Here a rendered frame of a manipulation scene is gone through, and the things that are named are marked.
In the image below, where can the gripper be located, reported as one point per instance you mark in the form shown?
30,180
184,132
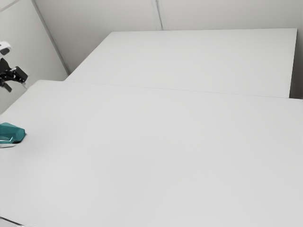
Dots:
3,66

